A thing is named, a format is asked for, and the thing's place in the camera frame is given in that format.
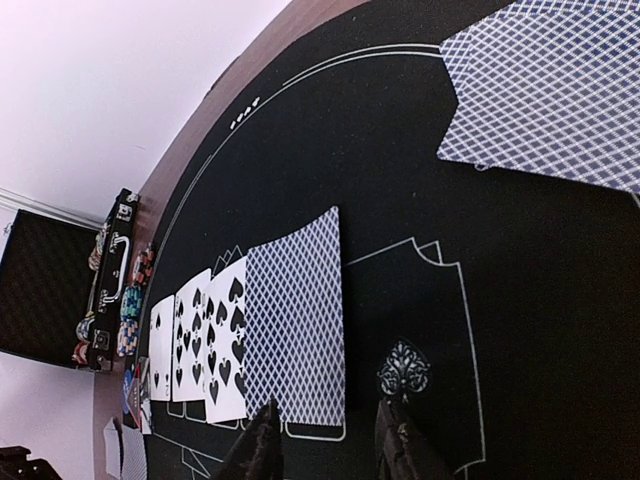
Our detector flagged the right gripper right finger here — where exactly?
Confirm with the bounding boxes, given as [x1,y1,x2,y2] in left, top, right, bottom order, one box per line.
[374,399,454,480]

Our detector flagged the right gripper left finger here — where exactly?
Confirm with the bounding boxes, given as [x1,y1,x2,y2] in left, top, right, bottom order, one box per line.
[219,398,284,480]

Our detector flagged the nine of spades card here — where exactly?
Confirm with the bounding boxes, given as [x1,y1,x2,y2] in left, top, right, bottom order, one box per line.
[172,268,211,402]

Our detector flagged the ten of spades card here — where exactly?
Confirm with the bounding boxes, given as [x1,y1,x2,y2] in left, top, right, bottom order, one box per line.
[204,257,246,424]

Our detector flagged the blue small blind button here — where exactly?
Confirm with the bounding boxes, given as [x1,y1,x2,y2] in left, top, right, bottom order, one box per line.
[122,369,135,415]

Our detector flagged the two of spades card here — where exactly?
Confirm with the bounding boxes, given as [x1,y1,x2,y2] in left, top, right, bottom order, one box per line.
[149,295,175,402]

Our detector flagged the green fifty chip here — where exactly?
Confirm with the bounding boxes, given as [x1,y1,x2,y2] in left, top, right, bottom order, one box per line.
[120,285,144,319]

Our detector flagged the dealt card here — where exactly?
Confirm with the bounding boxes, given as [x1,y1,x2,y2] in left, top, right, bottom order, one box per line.
[440,1,639,104]
[121,426,148,480]

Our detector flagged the red triangle marker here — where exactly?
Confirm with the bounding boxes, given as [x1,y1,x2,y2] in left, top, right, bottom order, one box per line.
[130,356,152,435]

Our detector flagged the leftover cards on table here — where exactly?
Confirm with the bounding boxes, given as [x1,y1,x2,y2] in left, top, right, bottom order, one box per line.
[103,417,136,479]

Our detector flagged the round black poker mat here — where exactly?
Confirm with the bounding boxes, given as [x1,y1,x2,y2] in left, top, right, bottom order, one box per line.
[148,1,639,479]

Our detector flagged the chips in case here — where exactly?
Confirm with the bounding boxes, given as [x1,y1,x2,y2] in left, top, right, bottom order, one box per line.
[72,232,106,367]

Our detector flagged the black poker set case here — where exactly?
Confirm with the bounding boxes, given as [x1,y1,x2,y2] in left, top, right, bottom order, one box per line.
[1,189,139,371]

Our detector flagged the chrome case handle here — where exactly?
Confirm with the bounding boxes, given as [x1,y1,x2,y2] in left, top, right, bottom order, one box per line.
[96,232,131,314]

